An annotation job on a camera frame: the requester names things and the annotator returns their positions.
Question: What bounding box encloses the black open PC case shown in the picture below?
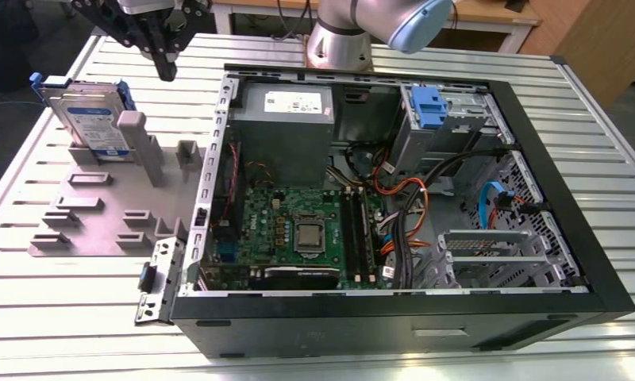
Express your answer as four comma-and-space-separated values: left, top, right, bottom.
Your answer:
133, 62, 635, 360

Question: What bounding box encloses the black cable bundle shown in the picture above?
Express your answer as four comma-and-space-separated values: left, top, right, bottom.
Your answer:
391, 148, 509, 290

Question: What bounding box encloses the orange wire bundle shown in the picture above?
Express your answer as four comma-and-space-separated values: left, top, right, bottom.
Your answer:
372, 176, 431, 225
380, 239, 433, 257

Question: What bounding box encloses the silver disk bay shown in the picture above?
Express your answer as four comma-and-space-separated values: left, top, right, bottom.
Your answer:
436, 229, 560, 289

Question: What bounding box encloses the blue data wire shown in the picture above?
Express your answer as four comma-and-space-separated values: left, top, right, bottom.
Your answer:
477, 180, 515, 231

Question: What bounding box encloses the orange power wire black plug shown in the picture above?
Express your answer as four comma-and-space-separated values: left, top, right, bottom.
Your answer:
499, 194, 551, 214

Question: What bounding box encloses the silver optical drive cage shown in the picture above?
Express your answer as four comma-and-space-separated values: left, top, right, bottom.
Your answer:
391, 83, 512, 175

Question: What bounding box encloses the black graphics card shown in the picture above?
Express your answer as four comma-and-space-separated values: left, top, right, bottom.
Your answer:
248, 264, 343, 290

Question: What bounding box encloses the hard disk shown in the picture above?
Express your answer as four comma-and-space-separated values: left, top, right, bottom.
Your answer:
27, 72, 137, 163

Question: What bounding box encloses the grey power supply unit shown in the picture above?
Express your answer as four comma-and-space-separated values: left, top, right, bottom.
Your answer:
226, 83, 334, 190

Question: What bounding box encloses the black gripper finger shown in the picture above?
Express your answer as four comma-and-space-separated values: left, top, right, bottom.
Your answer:
70, 0, 168, 82
164, 0, 212, 83

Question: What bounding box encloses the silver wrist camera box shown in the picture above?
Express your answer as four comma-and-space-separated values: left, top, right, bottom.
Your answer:
116, 0, 180, 16

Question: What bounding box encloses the green motherboard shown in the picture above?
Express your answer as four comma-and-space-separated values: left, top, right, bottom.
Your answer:
198, 186, 397, 291

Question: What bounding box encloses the grey parts rack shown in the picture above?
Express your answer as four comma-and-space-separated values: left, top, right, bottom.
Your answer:
26, 110, 212, 258

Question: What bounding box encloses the black RAM slot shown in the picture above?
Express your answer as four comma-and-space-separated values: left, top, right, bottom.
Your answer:
340, 186, 364, 283
352, 186, 377, 283

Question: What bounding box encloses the blue rear port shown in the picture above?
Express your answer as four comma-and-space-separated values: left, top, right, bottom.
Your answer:
138, 261, 160, 293

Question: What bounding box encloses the silver CPU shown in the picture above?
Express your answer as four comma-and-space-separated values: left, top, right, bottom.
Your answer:
300, 225, 324, 246

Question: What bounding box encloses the brown wooden cabinet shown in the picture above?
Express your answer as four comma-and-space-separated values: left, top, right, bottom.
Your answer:
552, 0, 635, 108

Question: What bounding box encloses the CPU socket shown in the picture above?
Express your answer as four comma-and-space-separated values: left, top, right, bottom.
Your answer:
289, 213, 330, 261

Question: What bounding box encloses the blue drive latch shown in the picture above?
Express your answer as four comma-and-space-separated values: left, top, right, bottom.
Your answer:
409, 86, 449, 130

